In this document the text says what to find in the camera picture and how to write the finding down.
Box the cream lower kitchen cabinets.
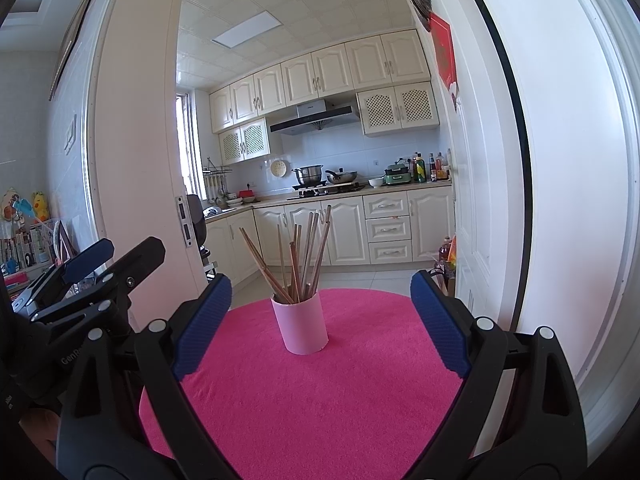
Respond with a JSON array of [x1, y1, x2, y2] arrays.
[[202, 180, 456, 286]]

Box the bunch of wooden chopsticks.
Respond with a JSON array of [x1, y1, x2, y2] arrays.
[[239, 205, 334, 306]]

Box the row of standing books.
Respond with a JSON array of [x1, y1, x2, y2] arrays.
[[0, 220, 56, 274]]

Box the kitchen window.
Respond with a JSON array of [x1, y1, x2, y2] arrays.
[[175, 92, 206, 201]]

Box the cream lattice-door wall cabinet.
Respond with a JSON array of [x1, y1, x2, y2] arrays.
[[356, 80, 441, 137], [218, 117, 271, 165]]

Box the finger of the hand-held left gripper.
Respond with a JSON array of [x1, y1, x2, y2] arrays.
[[30, 236, 167, 345], [10, 238, 116, 313]]

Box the white panelled door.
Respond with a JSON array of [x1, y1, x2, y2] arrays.
[[397, 0, 532, 322]]

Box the white wall switch panel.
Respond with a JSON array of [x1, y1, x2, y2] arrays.
[[63, 114, 79, 157]]

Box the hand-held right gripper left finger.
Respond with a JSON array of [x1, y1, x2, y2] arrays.
[[56, 274, 233, 480]]

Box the wooden crate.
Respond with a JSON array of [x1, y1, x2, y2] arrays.
[[432, 265, 457, 296]]

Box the rectangular ceiling light panel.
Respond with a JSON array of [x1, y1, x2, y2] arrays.
[[211, 10, 285, 51]]

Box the wall utensil rack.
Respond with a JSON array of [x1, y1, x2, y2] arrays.
[[202, 157, 234, 201]]

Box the pink cup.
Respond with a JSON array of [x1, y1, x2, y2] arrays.
[[271, 291, 330, 356]]

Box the person's left hand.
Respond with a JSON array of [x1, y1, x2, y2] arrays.
[[20, 406, 65, 466]]

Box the steel cooking pot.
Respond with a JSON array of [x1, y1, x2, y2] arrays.
[[292, 165, 325, 187]]

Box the cream upper kitchen cabinets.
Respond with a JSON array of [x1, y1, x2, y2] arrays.
[[208, 29, 434, 135]]

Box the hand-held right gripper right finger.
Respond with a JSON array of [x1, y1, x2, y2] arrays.
[[410, 269, 587, 480]]

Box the framed wall picture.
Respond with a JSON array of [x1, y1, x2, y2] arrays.
[[48, 0, 109, 102]]

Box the pink round table mat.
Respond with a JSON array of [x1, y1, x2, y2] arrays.
[[139, 287, 469, 480]]

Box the green countertop cooker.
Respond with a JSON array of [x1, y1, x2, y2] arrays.
[[384, 161, 414, 187]]

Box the row of condiment bottles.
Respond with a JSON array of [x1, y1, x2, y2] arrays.
[[411, 151, 451, 184]]

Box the cream kitchen cabinets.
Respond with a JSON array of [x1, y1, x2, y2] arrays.
[[202, 180, 456, 286], [208, 29, 434, 135]]

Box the red paper door decoration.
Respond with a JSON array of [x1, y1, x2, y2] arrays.
[[429, 11, 459, 111]]

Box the metal door strike plate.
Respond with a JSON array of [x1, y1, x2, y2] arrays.
[[175, 195, 195, 249]]

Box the steel range hood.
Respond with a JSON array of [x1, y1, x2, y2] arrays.
[[270, 100, 361, 136]]

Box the black gas stove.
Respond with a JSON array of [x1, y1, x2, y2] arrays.
[[286, 182, 369, 201]]

